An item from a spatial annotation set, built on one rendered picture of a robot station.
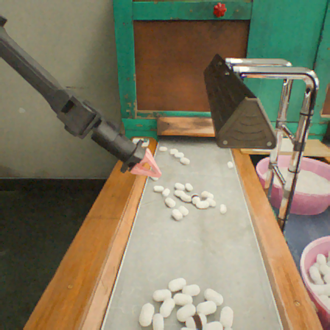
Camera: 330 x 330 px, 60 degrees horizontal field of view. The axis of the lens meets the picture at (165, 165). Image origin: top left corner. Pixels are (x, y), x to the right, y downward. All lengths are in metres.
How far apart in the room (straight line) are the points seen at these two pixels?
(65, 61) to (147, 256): 1.64
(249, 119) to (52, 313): 0.44
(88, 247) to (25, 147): 1.79
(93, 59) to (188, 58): 0.99
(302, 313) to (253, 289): 0.09
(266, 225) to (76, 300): 0.44
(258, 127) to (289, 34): 0.83
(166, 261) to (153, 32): 0.83
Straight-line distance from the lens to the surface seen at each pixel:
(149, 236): 0.70
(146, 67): 1.18
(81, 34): 2.04
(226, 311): 0.55
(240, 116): 0.38
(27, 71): 0.81
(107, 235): 0.68
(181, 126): 1.15
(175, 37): 1.16
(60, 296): 0.58
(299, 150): 0.67
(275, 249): 0.67
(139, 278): 0.61
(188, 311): 0.54
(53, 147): 2.29
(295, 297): 0.59
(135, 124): 1.23
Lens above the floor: 1.19
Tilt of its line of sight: 26 degrees down
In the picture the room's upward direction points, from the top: straight up
